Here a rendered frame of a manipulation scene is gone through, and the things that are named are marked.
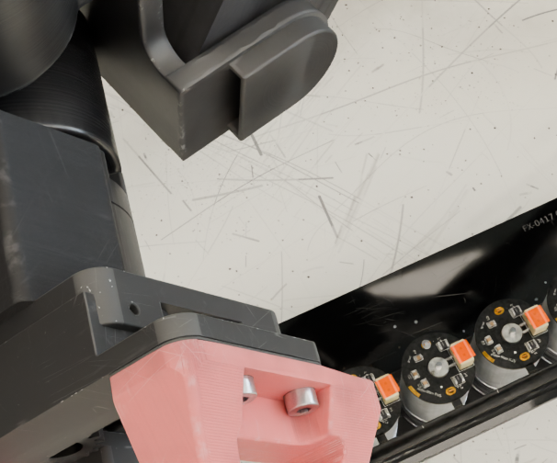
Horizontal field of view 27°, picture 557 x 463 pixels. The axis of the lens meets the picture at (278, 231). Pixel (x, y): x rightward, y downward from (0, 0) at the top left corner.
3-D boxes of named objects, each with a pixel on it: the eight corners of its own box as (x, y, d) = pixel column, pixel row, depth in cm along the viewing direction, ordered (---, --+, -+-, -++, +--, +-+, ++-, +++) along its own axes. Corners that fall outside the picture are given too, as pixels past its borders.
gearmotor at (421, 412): (386, 388, 44) (390, 350, 39) (443, 361, 44) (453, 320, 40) (415, 446, 43) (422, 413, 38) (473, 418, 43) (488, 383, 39)
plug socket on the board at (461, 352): (441, 353, 39) (443, 347, 39) (464, 343, 39) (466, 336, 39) (452, 373, 39) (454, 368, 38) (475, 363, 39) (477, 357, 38)
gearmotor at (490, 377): (451, 357, 44) (462, 316, 40) (508, 332, 45) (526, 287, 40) (482, 414, 43) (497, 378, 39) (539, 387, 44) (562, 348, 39)
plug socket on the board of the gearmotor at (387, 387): (368, 387, 39) (368, 382, 38) (390, 377, 39) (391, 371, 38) (378, 408, 39) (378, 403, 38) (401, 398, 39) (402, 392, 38)
